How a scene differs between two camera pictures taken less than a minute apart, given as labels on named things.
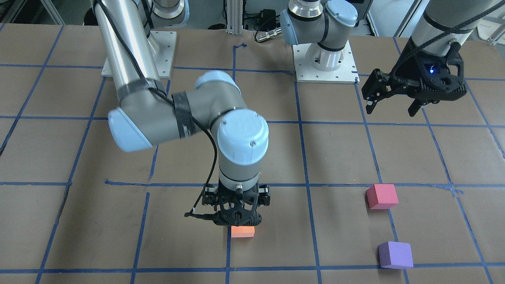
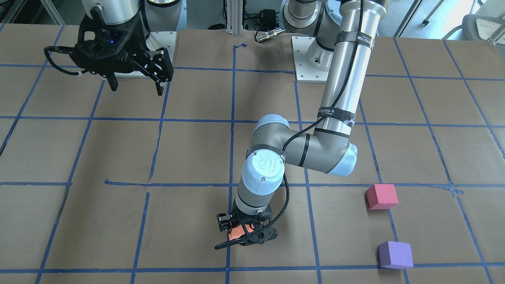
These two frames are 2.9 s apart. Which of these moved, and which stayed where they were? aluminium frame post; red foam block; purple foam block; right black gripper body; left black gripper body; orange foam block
Moved: left black gripper body; right black gripper body
Stayed: aluminium frame post; orange foam block; purple foam block; red foam block
